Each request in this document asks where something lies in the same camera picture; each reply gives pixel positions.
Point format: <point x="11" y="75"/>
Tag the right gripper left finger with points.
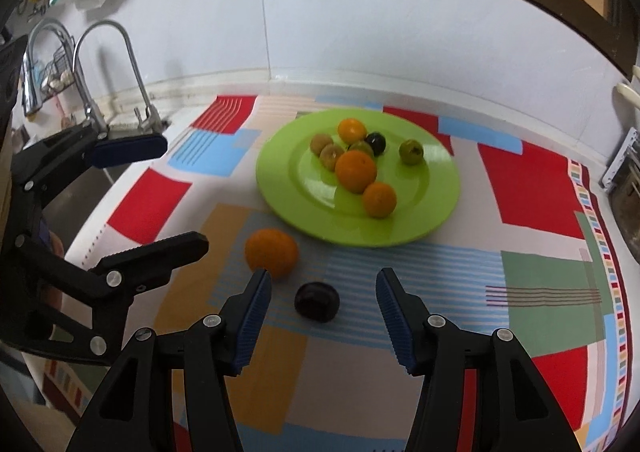
<point x="132" y="408"/>

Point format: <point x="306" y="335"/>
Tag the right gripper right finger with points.
<point x="479" y="392"/>

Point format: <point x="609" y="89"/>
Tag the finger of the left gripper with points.
<point x="140" y="269"/>
<point x="125" y="151"/>

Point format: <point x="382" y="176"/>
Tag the brown-yellow round fruit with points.
<point x="318" y="142"/>

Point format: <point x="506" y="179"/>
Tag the yellow round fruit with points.
<point x="329" y="156"/>

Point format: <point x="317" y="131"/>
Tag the green fruit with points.
<point x="362" y="146"/>

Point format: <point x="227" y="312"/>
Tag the dark plum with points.
<point x="317" y="302"/>
<point x="376" y="142"/>

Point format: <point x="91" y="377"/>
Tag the chrome gooseneck faucet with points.
<point x="104" y="61"/>

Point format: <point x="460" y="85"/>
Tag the stainless steel sink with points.
<point x="71" y="208"/>

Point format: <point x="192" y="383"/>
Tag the large orange on mat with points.
<point x="272" y="250"/>

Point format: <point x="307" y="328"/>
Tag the colourful patchwork table mat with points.
<point x="529" y="247"/>

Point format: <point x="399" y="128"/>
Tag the green plate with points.
<point x="304" y="195"/>

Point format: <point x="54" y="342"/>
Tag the small orange front plate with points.
<point x="379" y="200"/>

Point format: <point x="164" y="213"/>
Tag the small orange plate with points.
<point x="379" y="200"/>
<point x="351" y="130"/>

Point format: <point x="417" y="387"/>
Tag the large orange on plate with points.
<point x="355" y="171"/>

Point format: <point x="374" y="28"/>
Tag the small orange back plate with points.
<point x="351" y="130"/>

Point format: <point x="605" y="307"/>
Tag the green lime on plate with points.
<point x="411" y="152"/>

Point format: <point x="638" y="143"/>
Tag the metal dish rack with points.
<point x="628" y="149"/>

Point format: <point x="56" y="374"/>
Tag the cream pan handle lower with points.
<point x="628" y="94"/>

